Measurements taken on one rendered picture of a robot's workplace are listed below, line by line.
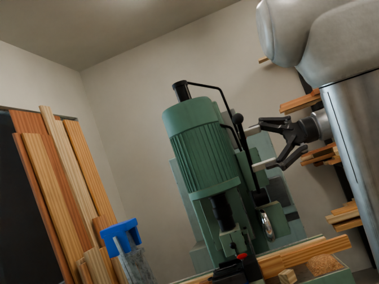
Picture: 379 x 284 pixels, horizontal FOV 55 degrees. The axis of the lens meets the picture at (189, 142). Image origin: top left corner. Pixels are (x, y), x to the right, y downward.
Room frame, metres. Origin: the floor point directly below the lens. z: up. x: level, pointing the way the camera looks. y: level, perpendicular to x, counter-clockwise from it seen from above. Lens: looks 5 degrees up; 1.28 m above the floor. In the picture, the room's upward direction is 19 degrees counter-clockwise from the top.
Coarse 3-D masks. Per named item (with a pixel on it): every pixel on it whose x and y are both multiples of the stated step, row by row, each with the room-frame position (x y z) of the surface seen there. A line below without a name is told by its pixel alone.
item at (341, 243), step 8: (328, 240) 1.18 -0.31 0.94; (336, 240) 1.17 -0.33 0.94; (344, 240) 1.17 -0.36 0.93; (304, 248) 1.18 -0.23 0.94; (312, 248) 1.17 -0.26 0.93; (320, 248) 1.17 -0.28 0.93; (328, 248) 1.17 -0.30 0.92; (336, 248) 1.17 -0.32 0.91; (344, 248) 1.17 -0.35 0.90; (288, 256) 1.18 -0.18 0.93; (296, 256) 1.18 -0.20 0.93; (304, 256) 1.18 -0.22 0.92; (312, 256) 1.18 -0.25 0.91; (288, 264) 1.18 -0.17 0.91; (296, 264) 1.18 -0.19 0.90
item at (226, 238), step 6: (234, 228) 1.19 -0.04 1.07; (240, 228) 1.28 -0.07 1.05; (222, 234) 1.16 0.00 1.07; (228, 234) 1.15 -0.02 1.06; (234, 234) 1.15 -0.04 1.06; (240, 234) 1.15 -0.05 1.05; (222, 240) 1.15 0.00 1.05; (228, 240) 1.15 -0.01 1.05; (234, 240) 1.15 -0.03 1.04; (240, 240) 1.15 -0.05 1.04; (222, 246) 1.16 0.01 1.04; (228, 246) 1.15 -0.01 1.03; (240, 246) 1.15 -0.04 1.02; (228, 252) 1.15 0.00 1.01; (234, 252) 1.15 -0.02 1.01; (240, 252) 1.15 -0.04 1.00
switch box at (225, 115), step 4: (232, 108) 1.46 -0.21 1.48; (224, 112) 1.46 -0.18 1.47; (232, 112) 1.46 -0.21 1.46; (224, 116) 1.46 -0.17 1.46; (228, 116) 1.46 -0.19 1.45; (224, 120) 1.46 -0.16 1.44; (228, 120) 1.46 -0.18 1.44; (224, 124) 1.46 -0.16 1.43; (228, 124) 1.46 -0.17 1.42; (232, 124) 1.46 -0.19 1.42; (228, 128) 1.46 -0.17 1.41; (228, 132) 1.46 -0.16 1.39; (232, 136) 1.46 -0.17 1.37; (232, 140) 1.46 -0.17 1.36; (232, 144) 1.46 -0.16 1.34; (236, 144) 1.46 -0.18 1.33; (240, 144) 1.46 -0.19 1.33; (236, 148) 1.47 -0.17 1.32
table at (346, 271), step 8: (304, 264) 1.16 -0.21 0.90; (344, 264) 1.05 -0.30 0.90; (296, 272) 1.12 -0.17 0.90; (304, 272) 1.10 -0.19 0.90; (328, 272) 1.03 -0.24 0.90; (336, 272) 1.02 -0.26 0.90; (344, 272) 1.02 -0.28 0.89; (272, 280) 1.12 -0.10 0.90; (304, 280) 1.04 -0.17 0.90; (312, 280) 1.02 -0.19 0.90; (320, 280) 1.02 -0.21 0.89; (328, 280) 1.02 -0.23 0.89; (336, 280) 1.02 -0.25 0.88; (344, 280) 1.02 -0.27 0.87; (352, 280) 1.02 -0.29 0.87
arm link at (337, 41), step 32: (288, 0) 0.49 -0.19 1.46; (320, 0) 0.47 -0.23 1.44; (352, 0) 0.47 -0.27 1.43; (288, 32) 0.49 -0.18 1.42; (320, 32) 0.48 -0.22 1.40; (352, 32) 0.48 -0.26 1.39; (288, 64) 0.54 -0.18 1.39; (320, 64) 0.51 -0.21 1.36; (352, 64) 0.49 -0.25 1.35; (352, 96) 0.51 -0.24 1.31; (352, 128) 0.53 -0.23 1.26; (352, 160) 0.54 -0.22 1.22; (352, 192) 0.58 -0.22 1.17
